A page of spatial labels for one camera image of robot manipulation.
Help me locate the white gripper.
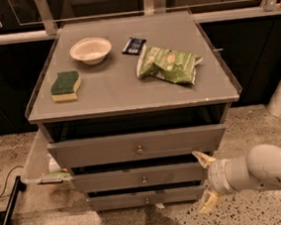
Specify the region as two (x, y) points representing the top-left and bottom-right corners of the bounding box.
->
(192, 151), (253, 214)

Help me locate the black metal frame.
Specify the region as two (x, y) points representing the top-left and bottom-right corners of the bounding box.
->
(0, 176), (27, 225)

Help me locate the dark blue snack packet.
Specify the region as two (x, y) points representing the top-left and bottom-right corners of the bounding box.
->
(122, 38), (145, 56)

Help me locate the grey drawer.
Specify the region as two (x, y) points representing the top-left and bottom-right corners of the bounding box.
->
(86, 185), (205, 211)
(47, 124), (226, 169)
(72, 162), (208, 192)

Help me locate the grey drawer cabinet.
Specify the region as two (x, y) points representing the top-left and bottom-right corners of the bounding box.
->
(27, 12), (240, 199)

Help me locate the grey bottom drawer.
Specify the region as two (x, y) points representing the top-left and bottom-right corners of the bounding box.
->
(86, 185), (205, 211)

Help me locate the metal railing bracket centre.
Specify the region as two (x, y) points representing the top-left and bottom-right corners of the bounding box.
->
(142, 0), (167, 15)

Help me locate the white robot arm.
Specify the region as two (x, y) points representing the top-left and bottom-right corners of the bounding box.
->
(192, 144), (281, 214)

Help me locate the metal railing bracket left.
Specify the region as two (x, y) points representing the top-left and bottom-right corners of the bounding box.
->
(34, 0), (58, 36)

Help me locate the green yellow sponge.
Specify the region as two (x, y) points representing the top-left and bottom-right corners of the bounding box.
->
(50, 71), (81, 102)

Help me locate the white paper bowl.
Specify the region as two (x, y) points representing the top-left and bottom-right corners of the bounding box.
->
(70, 37), (112, 65)

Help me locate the green chip bag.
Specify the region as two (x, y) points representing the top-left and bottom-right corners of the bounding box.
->
(137, 47), (203, 84)

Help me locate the grey top drawer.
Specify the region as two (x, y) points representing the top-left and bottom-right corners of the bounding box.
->
(47, 124), (226, 169)

